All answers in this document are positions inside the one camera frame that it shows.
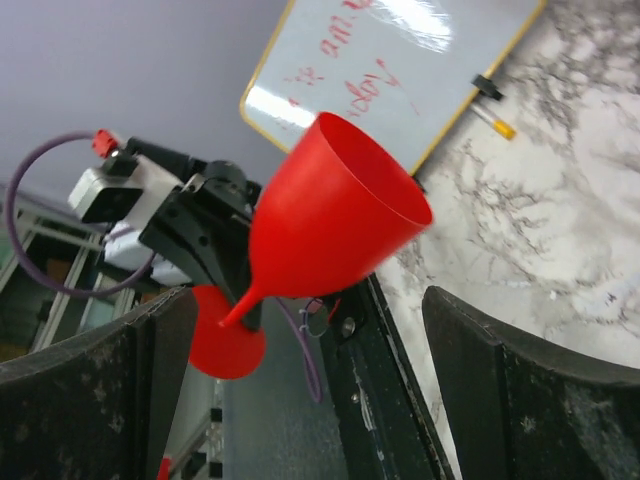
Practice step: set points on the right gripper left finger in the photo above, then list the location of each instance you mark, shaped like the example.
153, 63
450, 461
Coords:
99, 405

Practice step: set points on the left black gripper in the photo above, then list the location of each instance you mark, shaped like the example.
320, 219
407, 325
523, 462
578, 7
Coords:
202, 227

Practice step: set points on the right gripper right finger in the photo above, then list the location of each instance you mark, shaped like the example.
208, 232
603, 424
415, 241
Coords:
521, 407

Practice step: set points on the red wine glass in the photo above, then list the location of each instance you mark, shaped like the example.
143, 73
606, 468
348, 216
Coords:
336, 208

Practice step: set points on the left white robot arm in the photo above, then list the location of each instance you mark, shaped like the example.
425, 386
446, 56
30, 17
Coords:
124, 251

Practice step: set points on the yellow framed whiteboard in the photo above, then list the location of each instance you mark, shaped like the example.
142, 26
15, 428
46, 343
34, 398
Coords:
402, 71

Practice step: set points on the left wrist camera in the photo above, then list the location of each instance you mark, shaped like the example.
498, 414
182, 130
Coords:
101, 198

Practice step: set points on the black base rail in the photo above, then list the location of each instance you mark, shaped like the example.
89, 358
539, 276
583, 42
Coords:
384, 423

